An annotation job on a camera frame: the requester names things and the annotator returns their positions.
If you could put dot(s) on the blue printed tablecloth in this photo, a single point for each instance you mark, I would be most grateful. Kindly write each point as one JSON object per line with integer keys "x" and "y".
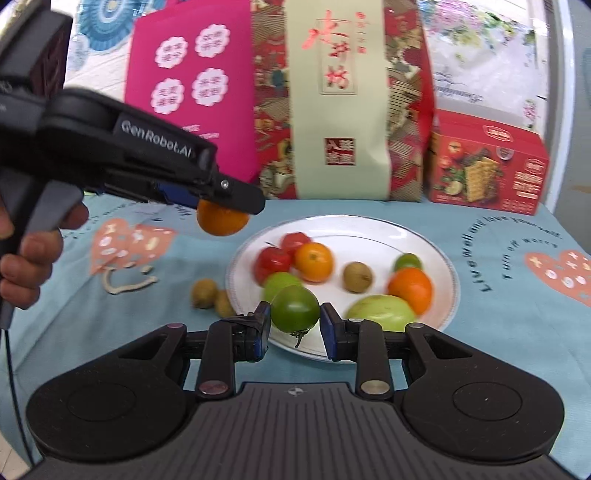
{"x": 508, "y": 346}

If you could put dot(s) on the cream and red gift bag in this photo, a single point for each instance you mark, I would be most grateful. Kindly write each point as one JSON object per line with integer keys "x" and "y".
{"x": 337, "y": 138}

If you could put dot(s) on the large light green mango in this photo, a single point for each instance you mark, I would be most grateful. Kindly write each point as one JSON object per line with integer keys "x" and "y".
{"x": 381, "y": 314}

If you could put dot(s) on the small orange tangerine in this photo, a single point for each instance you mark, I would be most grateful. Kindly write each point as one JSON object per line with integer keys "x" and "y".
{"x": 221, "y": 221}
{"x": 314, "y": 262}

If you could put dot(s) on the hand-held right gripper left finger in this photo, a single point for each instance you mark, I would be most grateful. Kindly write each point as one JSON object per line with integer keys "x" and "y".
{"x": 264, "y": 325}

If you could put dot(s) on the large orange tangerine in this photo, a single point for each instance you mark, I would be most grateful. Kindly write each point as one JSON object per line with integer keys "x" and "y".
{"x": 411, "y": 290}

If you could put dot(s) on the brown kiwi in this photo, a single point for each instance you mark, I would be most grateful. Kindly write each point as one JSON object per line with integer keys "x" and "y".
{"x": 204, "y": 293}
{"x": 358, "y": 277}
{"x": 225, "y": 302}

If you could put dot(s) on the white floral bag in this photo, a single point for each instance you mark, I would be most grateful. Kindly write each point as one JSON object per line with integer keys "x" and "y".
{"x": 485, "y": 69}

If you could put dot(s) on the red tomato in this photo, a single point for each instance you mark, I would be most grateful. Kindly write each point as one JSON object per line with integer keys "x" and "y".
{"x": 295, "y": 241}
{"x": 273, "y": 261}

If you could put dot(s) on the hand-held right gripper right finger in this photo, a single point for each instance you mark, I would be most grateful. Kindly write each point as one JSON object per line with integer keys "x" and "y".
{"x": 328, "y": 330}

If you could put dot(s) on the pink bag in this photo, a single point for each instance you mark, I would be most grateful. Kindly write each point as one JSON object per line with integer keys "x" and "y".
{"x": 231, "y": 92}

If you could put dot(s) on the small green tomato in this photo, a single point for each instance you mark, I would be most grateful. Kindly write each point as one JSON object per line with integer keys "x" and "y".
{"x": 407, "y": 262}

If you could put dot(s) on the red cracker box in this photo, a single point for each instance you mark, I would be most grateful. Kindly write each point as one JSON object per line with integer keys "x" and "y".
{"x": 485, "y": 170}

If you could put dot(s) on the blue paper fan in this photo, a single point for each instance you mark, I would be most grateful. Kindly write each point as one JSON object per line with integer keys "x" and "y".
{"x": 106, "y": 27}

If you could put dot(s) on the small light green mango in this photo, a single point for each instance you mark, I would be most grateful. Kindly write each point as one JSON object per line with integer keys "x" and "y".
{"x": 277, "y": 282}

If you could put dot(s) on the white plate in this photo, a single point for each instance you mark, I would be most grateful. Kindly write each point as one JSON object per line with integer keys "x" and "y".
{"x": 369, "y": 240}

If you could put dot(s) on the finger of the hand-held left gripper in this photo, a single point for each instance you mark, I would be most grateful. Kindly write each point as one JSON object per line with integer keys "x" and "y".
{"x": 180, "y": 197}
{"x": 240, "y": 198}

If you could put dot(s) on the person's left hand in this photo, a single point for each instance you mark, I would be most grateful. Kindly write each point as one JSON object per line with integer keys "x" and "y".
{"x": 37, "y": 263}

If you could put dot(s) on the large green tomato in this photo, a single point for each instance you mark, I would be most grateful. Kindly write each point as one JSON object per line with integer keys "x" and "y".
{"x": 295, "y": 309}

